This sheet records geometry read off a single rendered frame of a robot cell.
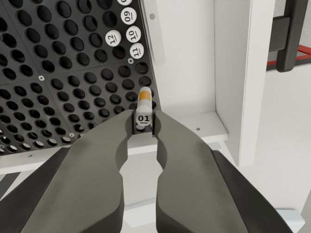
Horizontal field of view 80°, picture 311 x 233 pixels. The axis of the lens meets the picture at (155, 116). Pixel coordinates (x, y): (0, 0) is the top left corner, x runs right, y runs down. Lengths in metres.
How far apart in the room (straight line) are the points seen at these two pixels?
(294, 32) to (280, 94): 0.24
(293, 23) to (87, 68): 0.19
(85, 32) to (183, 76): 0.14
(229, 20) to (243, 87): 0.07
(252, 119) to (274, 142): 0.30
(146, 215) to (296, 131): 0.44
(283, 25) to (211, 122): 0.14
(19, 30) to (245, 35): 0.19
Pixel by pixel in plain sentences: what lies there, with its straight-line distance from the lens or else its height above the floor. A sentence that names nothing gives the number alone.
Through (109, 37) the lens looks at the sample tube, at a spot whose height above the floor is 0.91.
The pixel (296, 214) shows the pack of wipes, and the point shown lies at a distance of 0.74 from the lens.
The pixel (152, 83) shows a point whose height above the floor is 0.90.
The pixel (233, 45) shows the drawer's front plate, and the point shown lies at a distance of 0.20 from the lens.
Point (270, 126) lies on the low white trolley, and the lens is 0.47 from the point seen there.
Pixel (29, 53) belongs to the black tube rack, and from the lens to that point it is 0.22.
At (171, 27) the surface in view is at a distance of 0.25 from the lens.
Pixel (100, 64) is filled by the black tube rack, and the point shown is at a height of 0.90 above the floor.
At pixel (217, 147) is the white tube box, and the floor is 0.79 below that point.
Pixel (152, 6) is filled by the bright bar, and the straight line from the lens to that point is 0.24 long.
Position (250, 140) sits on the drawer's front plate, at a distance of 0.23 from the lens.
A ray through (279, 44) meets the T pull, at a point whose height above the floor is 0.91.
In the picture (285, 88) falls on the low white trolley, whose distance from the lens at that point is 0.43.
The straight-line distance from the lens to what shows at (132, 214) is 0.61.
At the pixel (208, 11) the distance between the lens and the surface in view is 0.26.
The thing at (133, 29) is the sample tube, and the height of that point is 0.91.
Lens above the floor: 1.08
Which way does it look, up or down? 58 degrees down
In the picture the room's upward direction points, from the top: 178 degrees clockwise
